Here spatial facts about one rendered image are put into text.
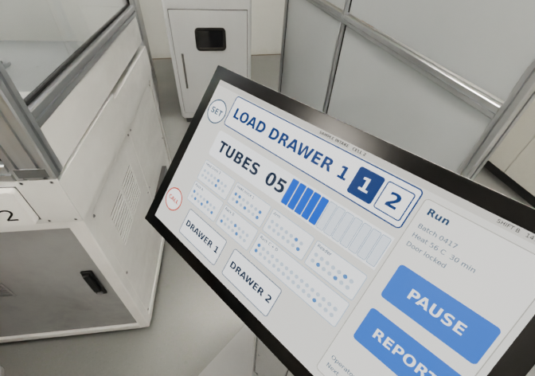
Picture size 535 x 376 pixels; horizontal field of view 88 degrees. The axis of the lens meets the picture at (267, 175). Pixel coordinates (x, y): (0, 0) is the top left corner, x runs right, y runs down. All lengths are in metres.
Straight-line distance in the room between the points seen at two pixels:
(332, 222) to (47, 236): 0.79
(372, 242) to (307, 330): 0.14
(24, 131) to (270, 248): 0.51
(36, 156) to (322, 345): 0.63
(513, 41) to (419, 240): 0.76
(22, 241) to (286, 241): 0.78
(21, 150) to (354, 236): 0.64
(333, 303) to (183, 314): 1.19
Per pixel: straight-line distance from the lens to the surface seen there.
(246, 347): 1.40
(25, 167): 0.76
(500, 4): 1.07
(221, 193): 0.45
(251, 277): 0.42
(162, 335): 1.50
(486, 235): 0.35
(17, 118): 0.69
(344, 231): 0.36
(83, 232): 0.90
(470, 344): 0.37
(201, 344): 1.46
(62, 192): 0.79
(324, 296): 0.38
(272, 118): 0.42
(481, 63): 1.07
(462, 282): 0.36
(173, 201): 0.52
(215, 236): 0.45
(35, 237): 0.98
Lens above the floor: 1.39
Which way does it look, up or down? 42 degrees down
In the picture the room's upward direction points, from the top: 4 degrees clockwise
